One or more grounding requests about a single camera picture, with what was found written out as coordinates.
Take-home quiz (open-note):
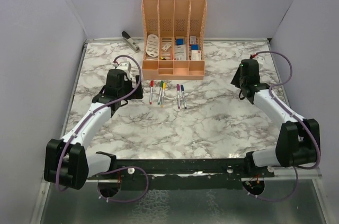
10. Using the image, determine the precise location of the white paper packet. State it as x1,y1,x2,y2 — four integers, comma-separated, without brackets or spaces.
174,44,187,61

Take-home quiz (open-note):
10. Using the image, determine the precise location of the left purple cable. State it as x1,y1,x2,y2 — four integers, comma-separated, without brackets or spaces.
54,55,149,203

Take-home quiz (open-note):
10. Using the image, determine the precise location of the red marker pen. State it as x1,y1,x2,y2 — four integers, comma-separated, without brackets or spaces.
149,80,154,105

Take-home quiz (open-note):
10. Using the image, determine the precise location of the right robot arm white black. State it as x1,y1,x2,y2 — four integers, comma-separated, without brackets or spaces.
231,59,320,177

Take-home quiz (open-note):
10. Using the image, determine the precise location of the black grey stapler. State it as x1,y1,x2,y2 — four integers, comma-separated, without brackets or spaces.
121,31,140,52

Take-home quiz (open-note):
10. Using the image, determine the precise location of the white label box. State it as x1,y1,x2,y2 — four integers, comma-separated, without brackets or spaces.
191,50,203,61

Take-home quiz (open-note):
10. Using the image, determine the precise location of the blue eraser box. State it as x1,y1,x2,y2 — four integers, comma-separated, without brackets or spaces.
175,38,185,46

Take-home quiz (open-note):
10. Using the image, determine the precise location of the yellow tip pen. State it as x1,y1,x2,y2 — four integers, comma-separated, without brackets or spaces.
160,82,166,107

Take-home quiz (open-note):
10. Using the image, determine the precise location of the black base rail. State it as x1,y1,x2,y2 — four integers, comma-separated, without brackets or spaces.
88,158,274,190

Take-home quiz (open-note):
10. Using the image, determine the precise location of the dark red tip pen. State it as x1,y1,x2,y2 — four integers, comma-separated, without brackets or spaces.
176,84,181,109

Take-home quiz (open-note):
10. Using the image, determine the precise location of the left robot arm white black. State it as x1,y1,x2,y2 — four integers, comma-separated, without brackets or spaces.
44,69,143,190

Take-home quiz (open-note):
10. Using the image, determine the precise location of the oval barcode card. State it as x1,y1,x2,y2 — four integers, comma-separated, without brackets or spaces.
145,34,159,58

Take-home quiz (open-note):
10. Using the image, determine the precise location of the orange desk organizer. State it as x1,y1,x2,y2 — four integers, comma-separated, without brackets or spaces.
141,0,207,80

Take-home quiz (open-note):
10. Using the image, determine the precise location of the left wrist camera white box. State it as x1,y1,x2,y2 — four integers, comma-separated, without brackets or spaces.
116,61,131,80

